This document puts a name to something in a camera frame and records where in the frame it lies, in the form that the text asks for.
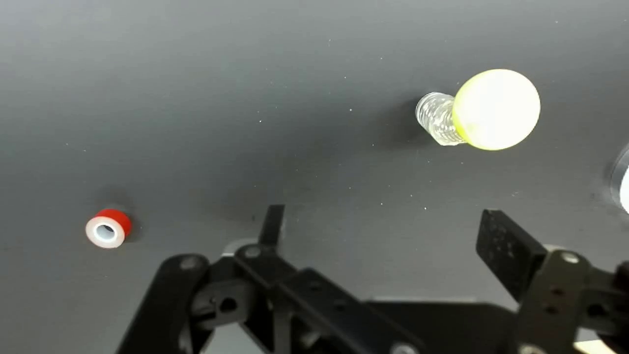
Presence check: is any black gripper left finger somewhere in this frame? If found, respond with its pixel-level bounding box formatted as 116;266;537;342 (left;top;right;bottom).
260;205;285;248

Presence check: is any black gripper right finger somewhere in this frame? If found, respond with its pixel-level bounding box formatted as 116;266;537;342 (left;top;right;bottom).
476;211;547;301

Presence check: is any yellow ball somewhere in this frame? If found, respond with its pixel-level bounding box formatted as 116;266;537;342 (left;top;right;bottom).
452;69;541;152

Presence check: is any clear plastic cup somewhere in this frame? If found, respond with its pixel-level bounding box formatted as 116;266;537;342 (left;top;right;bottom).
415;93;464;146

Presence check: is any red tape roll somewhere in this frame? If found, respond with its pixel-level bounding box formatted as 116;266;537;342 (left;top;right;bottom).
85;209;134;250

